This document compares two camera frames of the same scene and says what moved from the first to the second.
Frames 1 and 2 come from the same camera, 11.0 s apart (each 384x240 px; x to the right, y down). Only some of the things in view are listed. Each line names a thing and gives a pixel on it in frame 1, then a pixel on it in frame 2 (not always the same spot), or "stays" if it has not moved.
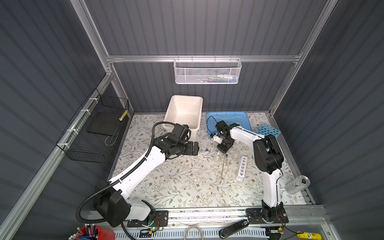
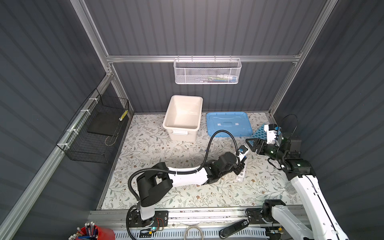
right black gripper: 222,149 → 258,142
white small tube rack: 243,163 stays
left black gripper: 189,150 → 237,169
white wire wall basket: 207,70 stays
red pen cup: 93,232 stays
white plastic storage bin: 186,110 stays
